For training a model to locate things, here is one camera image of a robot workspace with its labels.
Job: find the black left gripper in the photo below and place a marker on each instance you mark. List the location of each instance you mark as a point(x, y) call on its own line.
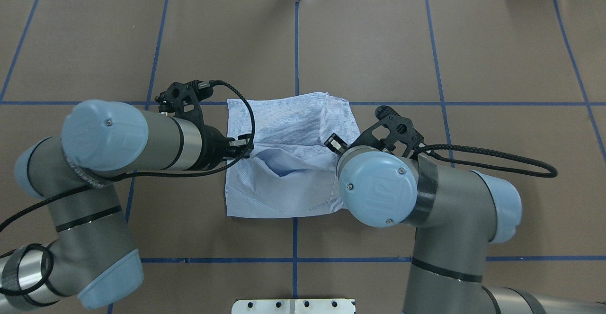
point(214, 146)

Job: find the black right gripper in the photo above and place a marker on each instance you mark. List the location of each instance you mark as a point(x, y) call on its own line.
point(335, 143)

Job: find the light blue striped shirt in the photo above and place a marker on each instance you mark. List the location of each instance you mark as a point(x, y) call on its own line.
point(290, 172)

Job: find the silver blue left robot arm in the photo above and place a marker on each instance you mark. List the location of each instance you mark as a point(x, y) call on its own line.
point(73, 174)

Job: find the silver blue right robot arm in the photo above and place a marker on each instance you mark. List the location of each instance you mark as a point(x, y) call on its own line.
point(457, 215)

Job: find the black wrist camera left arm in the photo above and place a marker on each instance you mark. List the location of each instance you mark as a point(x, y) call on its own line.
point(182, 99)

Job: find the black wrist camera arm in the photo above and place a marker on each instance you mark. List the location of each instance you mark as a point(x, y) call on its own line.
point(182, 99)
point(400, 129)

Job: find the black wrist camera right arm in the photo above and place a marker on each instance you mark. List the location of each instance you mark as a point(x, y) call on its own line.
point(400, 129)

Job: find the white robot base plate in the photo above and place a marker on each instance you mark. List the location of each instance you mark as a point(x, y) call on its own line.
point(295, 306)

